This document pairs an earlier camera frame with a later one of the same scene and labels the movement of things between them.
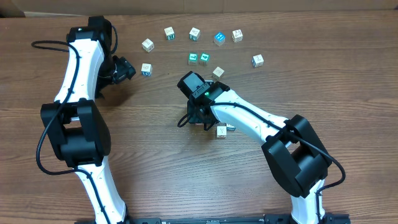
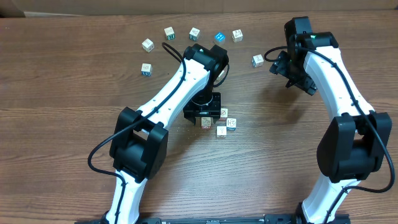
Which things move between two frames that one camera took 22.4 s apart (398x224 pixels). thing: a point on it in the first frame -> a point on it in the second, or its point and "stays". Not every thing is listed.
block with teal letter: x=194 y=34 stays
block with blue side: x=221 y=131 stays
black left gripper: x=125 y=69 -> x=201 y=112
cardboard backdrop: x=120 y=7 stays
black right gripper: x=193 y=115 -> x=292 y=78
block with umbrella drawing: x=257 y=60 stays
